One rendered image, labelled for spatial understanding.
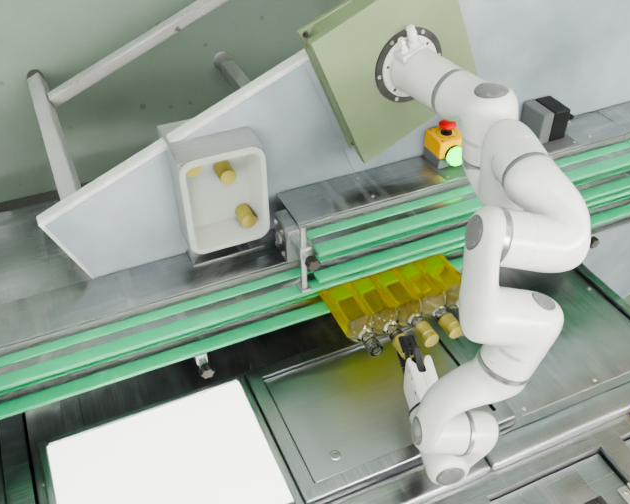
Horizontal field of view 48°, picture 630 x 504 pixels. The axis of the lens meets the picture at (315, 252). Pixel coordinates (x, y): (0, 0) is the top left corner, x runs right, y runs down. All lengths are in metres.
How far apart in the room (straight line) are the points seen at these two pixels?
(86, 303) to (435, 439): 0.76
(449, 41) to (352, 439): 0.83
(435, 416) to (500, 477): 0.36
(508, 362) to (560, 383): 0.60
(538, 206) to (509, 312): 0.18
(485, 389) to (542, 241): 0.24
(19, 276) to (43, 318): 0.47
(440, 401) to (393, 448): 0.33
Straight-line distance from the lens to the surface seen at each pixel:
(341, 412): 1.48
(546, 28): 1.76
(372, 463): 1.40
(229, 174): 1.42
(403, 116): 1.52
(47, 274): 1.94
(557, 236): 1.05
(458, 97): 1.27
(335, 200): 1.53
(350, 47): 1.39
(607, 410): 1.59
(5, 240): 2.10
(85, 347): 1.44
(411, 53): 1.42
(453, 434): 1.18
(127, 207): 1.47
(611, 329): 1.81
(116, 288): 1.52
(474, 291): 1.00
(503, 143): 1.14
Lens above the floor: 1.96
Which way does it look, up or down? 45 degrees down
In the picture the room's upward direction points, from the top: 145 degrees clockwise
